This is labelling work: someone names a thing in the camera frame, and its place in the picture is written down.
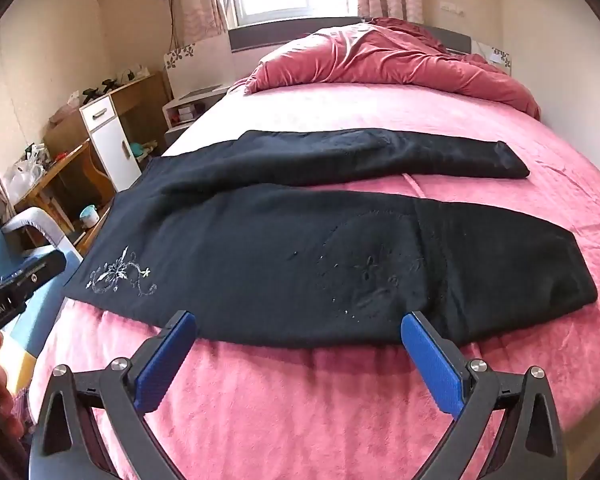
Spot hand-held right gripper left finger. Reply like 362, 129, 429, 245
30, 310, 198, 480

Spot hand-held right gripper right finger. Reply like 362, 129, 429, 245
401, 311, 567, 480

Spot black embroidered pants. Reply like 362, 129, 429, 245
62, 128, 598, 348

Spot blue chair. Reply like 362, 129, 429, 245
0, 205, 83, 411

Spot white plastic bag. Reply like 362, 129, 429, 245
2, 156, 47, 202

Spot low wooden table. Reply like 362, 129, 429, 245
12, 137, 117, 256

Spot pink bed cover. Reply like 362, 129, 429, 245
27, 80, 600, 480

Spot white cabinet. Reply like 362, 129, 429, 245
79, 92, 143, 193

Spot wooden desk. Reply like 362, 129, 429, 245
44, 72, 173, 171

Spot white nightstand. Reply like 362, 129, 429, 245
162, 92, 231, 148

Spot white floral board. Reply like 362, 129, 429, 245
164, 42, 236, 100

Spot red satin pillow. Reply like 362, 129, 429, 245
244, 17, 541, 121

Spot grey headboard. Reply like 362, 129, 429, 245
228, 16, 473, 57

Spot hanging wall cable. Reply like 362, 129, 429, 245
166, 0, 180, 57

